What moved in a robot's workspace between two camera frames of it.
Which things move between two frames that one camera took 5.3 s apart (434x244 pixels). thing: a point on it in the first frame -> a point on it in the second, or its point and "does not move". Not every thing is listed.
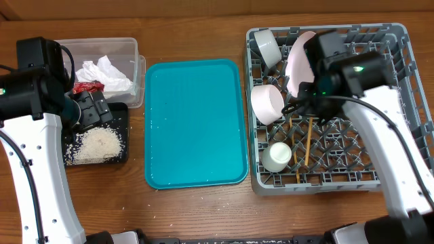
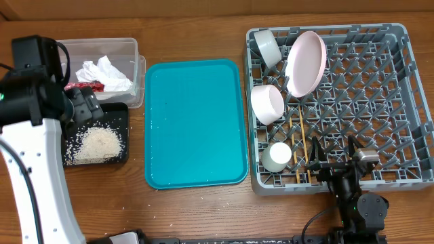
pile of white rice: (94, 146) does not move
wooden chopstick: (308, 139) -> (304, 146)
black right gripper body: (317, 103) -> (340, 184)
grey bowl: (268, 47) does not move
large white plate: (298, 68) does not move
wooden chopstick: (293, 141) does not move
